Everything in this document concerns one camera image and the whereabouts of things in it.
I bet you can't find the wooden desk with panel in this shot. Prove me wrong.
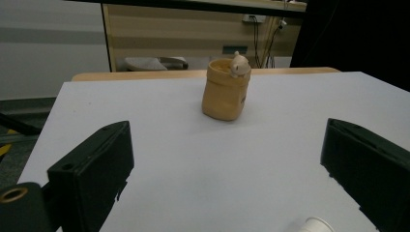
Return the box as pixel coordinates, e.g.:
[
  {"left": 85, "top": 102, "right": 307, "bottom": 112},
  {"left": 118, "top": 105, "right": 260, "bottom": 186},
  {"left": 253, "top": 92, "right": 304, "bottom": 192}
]
[{"left": 66, "top": 0, "right": 308, "bottom": 73}]

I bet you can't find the tan bag-shaped pen holder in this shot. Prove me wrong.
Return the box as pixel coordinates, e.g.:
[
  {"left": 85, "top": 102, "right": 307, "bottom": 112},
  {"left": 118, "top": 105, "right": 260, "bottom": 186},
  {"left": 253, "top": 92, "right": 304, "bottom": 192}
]
[{"left": 201, "top": 50, "right": 252, "bottom": 122}]

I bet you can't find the black curtain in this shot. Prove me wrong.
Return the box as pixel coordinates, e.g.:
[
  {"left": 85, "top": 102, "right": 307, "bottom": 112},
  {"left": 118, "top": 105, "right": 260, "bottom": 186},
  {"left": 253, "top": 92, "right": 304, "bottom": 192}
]
[{"left": 289, "top": 0, "right": 410, "bottom": 93}]

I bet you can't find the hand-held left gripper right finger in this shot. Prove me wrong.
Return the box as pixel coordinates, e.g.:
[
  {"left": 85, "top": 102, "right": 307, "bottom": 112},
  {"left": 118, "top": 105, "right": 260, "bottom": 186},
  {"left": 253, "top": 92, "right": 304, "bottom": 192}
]
[{"left": 319, "top": 118, "right": 410, "bottom": 232}]

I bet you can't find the white paper cup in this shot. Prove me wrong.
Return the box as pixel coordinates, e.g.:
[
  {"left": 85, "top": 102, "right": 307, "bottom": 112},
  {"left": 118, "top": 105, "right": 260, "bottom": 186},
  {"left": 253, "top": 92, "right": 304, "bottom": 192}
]
[{"left": 298, "top": 217, "right": 337, "bottom": 232}]

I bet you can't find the black cable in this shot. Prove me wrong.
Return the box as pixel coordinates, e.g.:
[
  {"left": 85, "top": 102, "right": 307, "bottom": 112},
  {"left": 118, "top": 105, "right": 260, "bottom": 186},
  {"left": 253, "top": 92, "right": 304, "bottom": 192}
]
[
  {"left": 250, "top": 14, "right": 263, "bottom": 69},
  {"left": 262, "top": 18, "right": 286, "bottom": 69}
]

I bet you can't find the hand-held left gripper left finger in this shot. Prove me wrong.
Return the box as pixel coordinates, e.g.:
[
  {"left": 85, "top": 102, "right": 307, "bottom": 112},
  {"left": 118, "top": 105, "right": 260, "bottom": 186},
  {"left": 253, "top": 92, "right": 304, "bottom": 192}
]
[{"left": 46, "top": 120, "right": 135, "bottom": 232}]

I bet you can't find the white power strip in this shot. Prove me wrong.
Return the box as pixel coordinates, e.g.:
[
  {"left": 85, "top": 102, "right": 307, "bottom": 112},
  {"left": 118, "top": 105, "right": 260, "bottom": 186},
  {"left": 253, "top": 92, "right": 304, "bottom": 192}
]
[{"left": 242, "top": 14, "right": 267, "bottom": 24}]

